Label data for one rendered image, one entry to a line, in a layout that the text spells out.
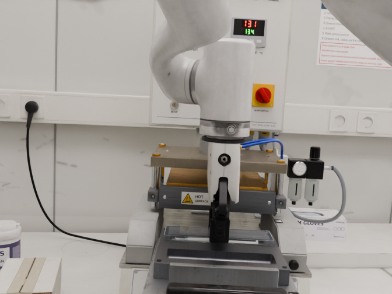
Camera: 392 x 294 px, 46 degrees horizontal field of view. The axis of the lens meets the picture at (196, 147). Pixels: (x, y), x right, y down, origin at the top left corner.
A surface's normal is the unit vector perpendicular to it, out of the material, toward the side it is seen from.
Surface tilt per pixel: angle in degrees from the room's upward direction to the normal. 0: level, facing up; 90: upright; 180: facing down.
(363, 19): 132
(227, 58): 90
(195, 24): 142
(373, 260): 90
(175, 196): 90
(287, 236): 41
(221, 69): 90
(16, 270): 2
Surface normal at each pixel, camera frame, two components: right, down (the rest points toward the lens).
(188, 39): -0.31, 0.87
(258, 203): 0.00, 0.14
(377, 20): -0.68, 0.63
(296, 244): 0.04, -0.66
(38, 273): 0.04, -0.99
